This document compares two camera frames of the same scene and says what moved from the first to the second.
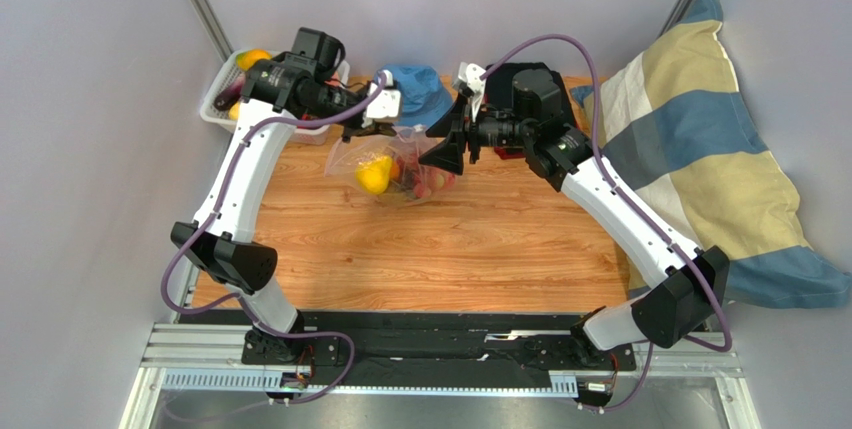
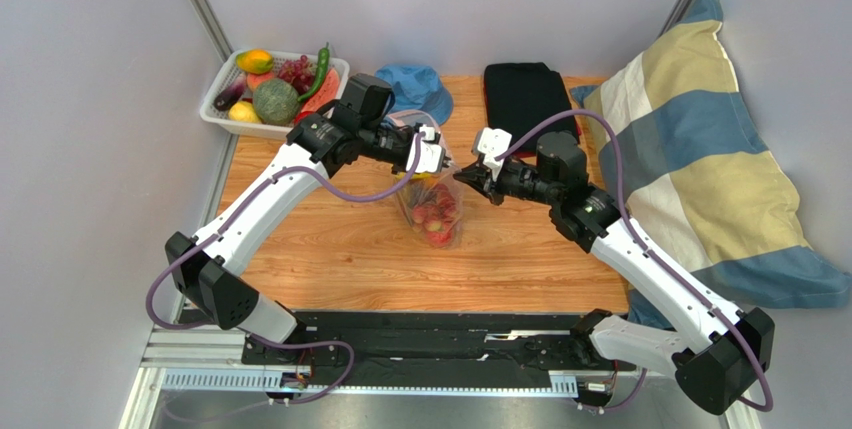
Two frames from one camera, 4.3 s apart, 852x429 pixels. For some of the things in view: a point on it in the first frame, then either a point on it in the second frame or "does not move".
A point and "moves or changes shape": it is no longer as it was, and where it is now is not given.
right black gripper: x=471 y=141 → x=490 y=178
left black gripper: x=372 y=129 → x=410 y=133
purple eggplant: x=230 y=96 does not move
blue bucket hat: x=423 y=98 does not move
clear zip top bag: x=384 y=166 moves or changes shape
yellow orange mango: x=245 y=59 does not move
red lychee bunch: x=422 y=179 moves or changes shape
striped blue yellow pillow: x=676 y=125 does not move
